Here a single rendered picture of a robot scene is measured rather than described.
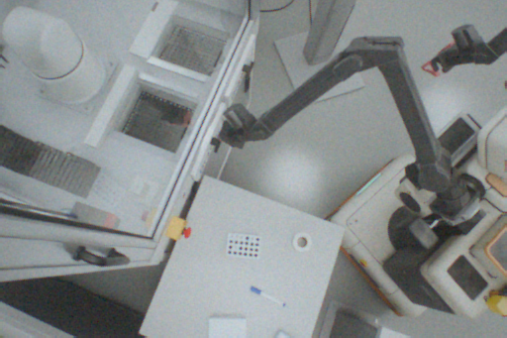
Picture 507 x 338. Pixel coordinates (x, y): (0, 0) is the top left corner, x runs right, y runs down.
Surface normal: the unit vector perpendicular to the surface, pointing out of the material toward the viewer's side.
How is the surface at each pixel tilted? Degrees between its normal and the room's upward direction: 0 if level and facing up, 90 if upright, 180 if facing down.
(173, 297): 0
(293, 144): 0
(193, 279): 0
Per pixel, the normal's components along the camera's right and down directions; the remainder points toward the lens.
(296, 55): -0.06, -0.25
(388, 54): -0.42, 0.63
